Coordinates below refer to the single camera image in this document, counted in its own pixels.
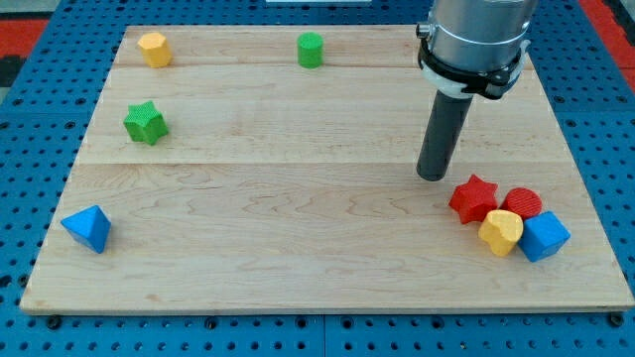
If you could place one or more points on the blue cube block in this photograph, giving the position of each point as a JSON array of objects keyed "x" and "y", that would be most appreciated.
[{"x": 543, "y": 236}]

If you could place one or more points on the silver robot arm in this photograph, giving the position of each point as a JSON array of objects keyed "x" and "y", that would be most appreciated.
[{"x": 475, "y": 47}]

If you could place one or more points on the red cylinder block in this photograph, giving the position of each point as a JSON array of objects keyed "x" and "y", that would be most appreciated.
[{"x": 523, "y": 201}]

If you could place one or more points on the yellow hexagon block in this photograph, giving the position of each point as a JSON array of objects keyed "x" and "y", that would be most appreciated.
[{"x": 155, "y": 49}]

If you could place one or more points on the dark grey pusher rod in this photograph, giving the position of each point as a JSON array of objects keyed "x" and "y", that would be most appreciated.
[{"x": 445, "y": 124}]

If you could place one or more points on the green cylinder block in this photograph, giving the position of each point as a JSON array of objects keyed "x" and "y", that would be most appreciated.
[{"x": 310, "y": 49}]

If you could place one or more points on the green star block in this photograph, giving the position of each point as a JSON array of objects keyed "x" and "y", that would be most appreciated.
[{"x": 145, "y": 123}]

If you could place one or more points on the blue triangle block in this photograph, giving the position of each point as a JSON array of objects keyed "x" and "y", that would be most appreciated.
[{"x": 89, "y": 227}]

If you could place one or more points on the red star block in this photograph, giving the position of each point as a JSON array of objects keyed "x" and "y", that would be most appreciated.
[{"x": 473, "y": 199}]

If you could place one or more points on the wooden board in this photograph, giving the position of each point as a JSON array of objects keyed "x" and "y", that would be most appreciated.
[{"x": 281, "y": 189}]

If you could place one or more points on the yellow heart block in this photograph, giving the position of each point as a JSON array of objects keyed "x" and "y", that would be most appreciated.
[{"x": 501, "y": 230}]

